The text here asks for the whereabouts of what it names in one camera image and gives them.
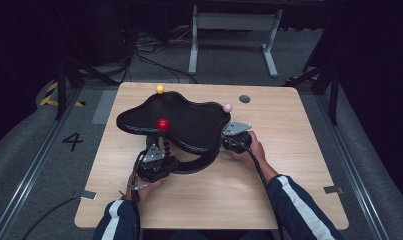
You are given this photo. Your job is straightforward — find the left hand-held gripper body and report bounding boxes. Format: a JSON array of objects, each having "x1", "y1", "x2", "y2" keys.
[{"x1": 136, "y1": 143, "x2": 180, "y2": 183}]

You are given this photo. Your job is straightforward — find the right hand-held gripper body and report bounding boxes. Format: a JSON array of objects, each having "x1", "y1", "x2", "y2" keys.
[{"x1": 222, "y1": 121, "x2": 253, "y2": 155}]

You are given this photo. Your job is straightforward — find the black wavy tray stand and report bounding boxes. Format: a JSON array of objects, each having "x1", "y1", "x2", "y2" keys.
[{"x1": 116, "y1": 84, "x2": 233, "y2": 175}]

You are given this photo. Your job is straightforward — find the person's right hand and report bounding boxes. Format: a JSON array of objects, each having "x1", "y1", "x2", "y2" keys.
[{"x1": 227, "y1": 130, "x2": 267, "y2": 171}]

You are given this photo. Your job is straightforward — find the grey tape piece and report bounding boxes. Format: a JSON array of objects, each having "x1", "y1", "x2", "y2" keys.
[
  {"x1": 323, "y1": 185, "x2": 344, "y2": 195},
  {"x1": 72, "y1": 189, "x2": 98, "y2": 202}
]

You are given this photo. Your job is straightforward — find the black tripod stand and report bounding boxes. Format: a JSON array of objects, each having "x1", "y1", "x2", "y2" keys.
[
  {"x1": 283, "y1": 59, "x2": 340, "y2": 126},
  {"x1": 53, "y1": 49, "x2": 120, "y2": 121}
]

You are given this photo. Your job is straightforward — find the right hand-held gripper cable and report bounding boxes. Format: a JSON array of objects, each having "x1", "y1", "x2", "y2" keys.
[{"x1": 235, "y1": 139, "x2": 285, "y2": 240}]

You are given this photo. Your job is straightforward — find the hand-held gripper cable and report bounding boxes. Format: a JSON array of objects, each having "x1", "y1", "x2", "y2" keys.
[
  {"x1": 128, "y1": 149, "x2": 148, "y2": 240},
  {"x1": 235, "y1": 139, "x2": 285, "y2": 240}
]

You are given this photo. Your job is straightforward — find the left hand-held gripper cable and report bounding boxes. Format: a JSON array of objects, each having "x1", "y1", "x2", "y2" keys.
[{"x1": 128, "y1": 149, "x2": 148, "y2": 240}]

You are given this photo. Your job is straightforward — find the tangle of black floor cables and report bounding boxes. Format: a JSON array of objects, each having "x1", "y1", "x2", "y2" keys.
[{"x1": 102, "y1": 19, "x2": 198, "y2": 84}]

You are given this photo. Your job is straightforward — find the black floor cable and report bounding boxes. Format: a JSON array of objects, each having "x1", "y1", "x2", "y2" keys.
[{"x1": 20, "y1": 196, "x2": 82, "y2": 240}]

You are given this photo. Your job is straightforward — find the grey metal stand frame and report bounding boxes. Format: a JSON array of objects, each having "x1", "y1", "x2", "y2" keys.
[{"x1": 189, "y1": 4, "x2": 284, "y2": 78}]

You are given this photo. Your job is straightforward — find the aluminium floor rail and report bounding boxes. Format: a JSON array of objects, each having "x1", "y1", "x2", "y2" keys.
[
  {"x1": 317, "y1": 94, "x2": 393, "y2": 240},
  {"x1": 0, "y1": 88, "x2": 85, "y2": 240}
]

